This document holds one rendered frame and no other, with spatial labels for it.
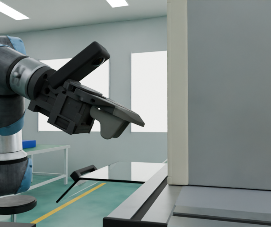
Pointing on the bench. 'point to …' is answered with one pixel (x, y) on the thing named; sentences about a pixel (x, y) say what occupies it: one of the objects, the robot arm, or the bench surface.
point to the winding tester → (227, 93)
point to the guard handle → (82, 172)
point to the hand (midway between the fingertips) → (139, 118)
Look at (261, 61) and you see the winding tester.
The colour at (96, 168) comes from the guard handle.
